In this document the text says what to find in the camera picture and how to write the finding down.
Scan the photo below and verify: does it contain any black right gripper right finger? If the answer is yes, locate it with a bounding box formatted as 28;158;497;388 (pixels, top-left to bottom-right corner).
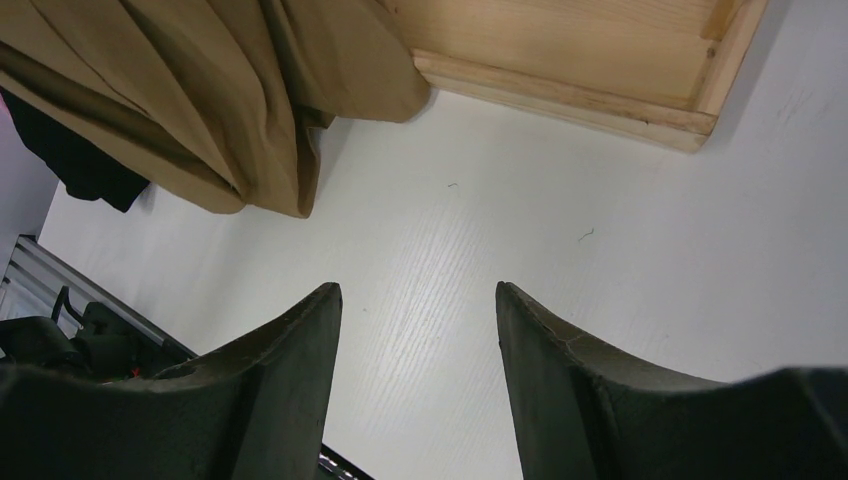
495;282;847;479

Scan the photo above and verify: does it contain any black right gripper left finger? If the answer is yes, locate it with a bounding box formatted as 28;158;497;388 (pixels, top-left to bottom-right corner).
0;282;344;480

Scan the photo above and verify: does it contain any tan brown pleated skirt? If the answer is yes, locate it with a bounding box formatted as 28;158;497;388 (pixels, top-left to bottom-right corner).
1;1;430;218

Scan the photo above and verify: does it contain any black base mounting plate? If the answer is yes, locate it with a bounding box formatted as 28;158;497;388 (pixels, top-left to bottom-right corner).
0;235;376;480

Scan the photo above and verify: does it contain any black garment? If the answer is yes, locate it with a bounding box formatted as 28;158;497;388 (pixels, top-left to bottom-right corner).
1;89;150;213

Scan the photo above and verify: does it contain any wooden clothes rack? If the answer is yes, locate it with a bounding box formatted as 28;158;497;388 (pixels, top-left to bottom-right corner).
386;0;767;153

